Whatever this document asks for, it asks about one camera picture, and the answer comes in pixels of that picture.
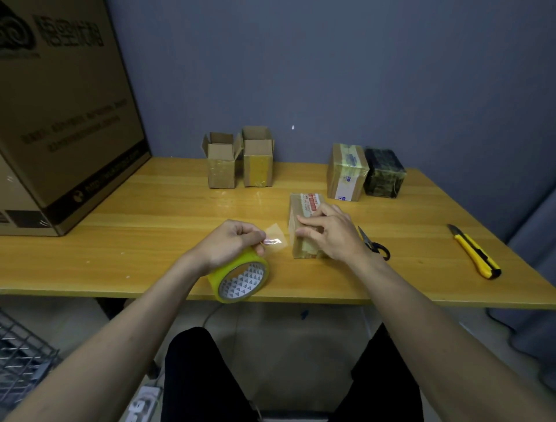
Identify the small carton red label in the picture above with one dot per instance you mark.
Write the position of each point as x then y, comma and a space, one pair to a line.
299, 248

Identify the person's black trousers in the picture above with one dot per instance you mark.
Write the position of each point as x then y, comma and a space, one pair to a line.
200, 382

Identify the brown box with white label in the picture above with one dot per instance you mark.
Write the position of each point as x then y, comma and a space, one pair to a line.
345, 174

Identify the small carton yellow tape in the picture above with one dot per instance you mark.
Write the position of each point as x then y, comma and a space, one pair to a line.
258, 165

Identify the white power strip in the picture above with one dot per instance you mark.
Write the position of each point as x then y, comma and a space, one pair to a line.
143, 404

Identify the person's left hand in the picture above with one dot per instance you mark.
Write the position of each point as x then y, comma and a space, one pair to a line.
226, 245

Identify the black table leg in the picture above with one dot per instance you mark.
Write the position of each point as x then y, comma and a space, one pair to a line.
110, 308

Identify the person's left forearm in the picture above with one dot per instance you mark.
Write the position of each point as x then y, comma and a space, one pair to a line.
104, 348

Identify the black cardboard box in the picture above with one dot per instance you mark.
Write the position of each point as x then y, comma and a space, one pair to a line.
384, 174

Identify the yellow utility knife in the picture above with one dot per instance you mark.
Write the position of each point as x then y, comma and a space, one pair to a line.
475, 256

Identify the grey pleated curtain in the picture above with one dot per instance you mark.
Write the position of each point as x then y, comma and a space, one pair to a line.
536, 295

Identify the person's right forearm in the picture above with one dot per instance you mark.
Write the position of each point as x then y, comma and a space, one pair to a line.
460, 352

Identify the large flat brown carton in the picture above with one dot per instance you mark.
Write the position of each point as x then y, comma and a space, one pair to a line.
65, 108

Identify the person's right hand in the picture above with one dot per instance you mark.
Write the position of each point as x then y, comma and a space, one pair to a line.
339, 237

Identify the yellow tape roll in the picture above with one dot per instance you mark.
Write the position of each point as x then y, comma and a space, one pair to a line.
217, 278

